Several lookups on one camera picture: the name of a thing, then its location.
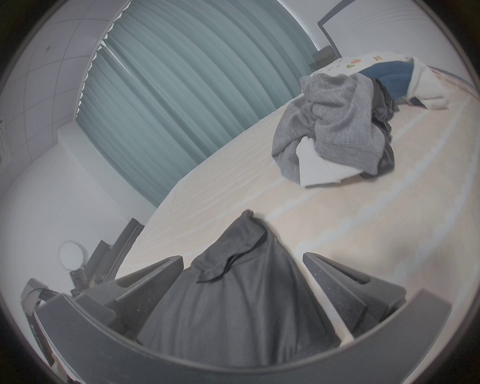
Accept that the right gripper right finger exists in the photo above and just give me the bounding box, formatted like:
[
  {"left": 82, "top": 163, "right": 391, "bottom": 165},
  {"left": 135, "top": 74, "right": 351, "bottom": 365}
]
[{"left": 302, "top": 252, "right": 407, "bottom": 336}]

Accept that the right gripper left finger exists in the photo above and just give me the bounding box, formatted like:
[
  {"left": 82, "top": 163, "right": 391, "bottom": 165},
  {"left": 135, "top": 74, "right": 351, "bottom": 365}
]
[{"left": 77, "top": 255, "right": 185, "bottom": 334}]

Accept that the black T-shirt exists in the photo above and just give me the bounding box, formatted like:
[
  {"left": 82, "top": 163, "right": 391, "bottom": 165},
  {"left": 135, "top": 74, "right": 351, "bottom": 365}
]
[{"left": 136, "top": 210, "right": 342, "bottom": 368}]

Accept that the bed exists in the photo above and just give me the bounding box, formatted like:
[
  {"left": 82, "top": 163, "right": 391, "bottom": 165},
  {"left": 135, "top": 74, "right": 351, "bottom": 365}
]
[{"left": 118, "top": 0, "right": 480, "bottom": 349}]

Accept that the pile of clothes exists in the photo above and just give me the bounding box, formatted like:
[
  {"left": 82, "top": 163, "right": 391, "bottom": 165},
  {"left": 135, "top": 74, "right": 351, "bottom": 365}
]
[{"left": 271, "top": 56, "right": 451, "bottom": 188}]

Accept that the round white mirror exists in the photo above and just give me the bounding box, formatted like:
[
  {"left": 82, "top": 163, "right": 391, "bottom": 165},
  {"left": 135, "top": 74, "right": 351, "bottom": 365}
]
[{"left": 58, "top": 240, "right": 89, "bottom": 274}]

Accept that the blue-green curtain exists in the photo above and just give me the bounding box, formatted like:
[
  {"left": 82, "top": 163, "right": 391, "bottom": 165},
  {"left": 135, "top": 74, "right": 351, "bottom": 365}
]
[{"left": 75, "top": 0, "right": 321, "bottom": 209}]

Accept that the white printed pillow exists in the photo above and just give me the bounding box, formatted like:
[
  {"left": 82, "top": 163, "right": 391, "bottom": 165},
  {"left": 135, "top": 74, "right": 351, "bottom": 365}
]
[{"left": 311, "top": 52, "right": 413, "bottom": 74}]

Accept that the grey bedside table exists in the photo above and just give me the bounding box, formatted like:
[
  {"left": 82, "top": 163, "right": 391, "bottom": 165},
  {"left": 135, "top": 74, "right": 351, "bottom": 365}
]
[{"left": 311, "top": 45, "right": 340, "bottom": 70}]

